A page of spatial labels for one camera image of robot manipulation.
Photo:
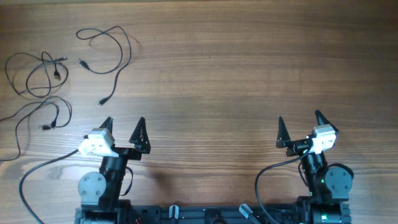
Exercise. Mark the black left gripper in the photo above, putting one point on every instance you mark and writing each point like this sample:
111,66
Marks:
142,144

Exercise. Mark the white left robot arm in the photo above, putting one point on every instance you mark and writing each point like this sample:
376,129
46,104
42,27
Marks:
100,191

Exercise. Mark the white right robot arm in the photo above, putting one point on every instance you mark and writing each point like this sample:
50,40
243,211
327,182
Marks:
329,184

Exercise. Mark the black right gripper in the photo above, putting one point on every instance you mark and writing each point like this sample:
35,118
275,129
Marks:
300,144

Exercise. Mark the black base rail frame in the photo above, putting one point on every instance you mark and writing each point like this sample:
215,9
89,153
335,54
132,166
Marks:
281,213

